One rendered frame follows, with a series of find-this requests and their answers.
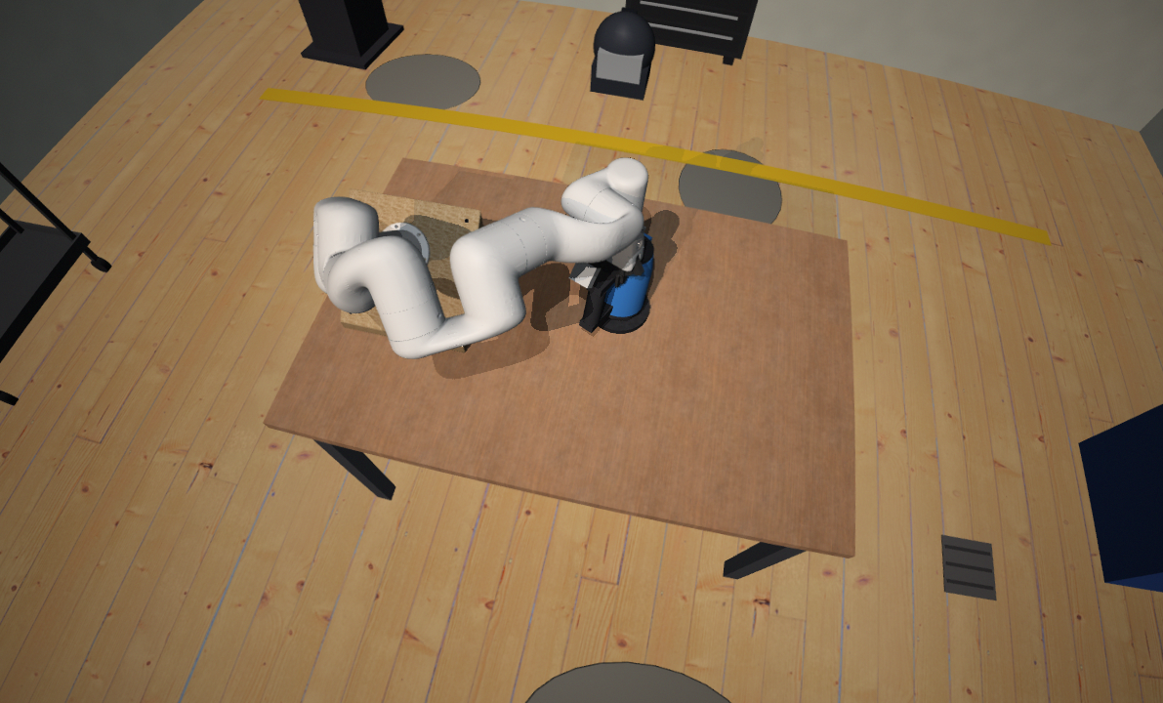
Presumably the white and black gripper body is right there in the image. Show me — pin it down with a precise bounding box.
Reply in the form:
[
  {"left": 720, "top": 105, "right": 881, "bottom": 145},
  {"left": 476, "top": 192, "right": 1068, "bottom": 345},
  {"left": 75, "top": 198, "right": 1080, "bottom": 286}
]
[{"left": 607, "top": 233, "right": 644, "bottom": 271}]

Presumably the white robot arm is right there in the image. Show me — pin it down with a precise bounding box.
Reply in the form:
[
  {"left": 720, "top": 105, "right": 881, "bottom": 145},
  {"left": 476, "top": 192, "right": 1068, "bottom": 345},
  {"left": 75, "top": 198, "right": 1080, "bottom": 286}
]
[{"left": 313, "top": 157, "right": 648, "bottom": 358}]

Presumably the blue kettle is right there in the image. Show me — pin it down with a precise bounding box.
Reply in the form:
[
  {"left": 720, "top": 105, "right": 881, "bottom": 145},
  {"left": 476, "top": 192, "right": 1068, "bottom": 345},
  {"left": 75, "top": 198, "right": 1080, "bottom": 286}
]
[{"left": 579, "top": 234, "right": 654, "bottom": 333}]

